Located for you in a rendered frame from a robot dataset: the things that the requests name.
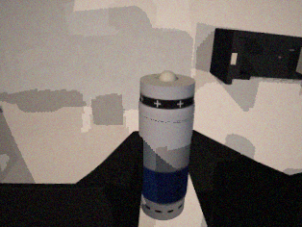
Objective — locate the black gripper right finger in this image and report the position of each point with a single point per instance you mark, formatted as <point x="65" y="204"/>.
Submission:
<point x="234" y="190"/>

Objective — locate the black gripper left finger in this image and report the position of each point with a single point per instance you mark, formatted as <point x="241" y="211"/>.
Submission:
<point x="109" y="196"/>

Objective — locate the grey cylindrical battery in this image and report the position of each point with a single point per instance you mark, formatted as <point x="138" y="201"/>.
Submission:
<point x="165" y="122"/>

